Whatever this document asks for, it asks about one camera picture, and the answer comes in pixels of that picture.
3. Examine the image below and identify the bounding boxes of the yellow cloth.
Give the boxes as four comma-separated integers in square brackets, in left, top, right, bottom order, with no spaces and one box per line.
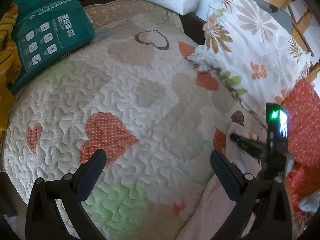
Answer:
[0,3,22,133]

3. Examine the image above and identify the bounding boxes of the pale pink small garment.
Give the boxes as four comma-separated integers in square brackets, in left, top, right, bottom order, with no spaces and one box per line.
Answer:
[176,121,266,239]

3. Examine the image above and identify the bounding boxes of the light blue crumpled cloth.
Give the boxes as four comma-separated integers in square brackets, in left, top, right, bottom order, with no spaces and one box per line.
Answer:
[299,190,320,213]

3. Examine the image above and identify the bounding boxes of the camera with green light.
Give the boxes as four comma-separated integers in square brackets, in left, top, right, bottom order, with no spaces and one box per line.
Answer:
[266,103,289,153]

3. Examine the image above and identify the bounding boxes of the red floral fabric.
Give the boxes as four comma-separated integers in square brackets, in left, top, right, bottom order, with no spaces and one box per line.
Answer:
[282,79,319,236]

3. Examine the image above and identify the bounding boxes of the green printed package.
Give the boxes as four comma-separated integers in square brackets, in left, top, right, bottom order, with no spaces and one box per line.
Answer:
[7,0,94,94]

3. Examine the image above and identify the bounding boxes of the floral white pillow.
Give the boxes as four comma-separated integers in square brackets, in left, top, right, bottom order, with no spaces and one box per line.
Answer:
[188,0,311,121]

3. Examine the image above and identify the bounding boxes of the heart patterned quilt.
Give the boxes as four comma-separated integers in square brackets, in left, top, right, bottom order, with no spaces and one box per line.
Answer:
[2,0,264,239]

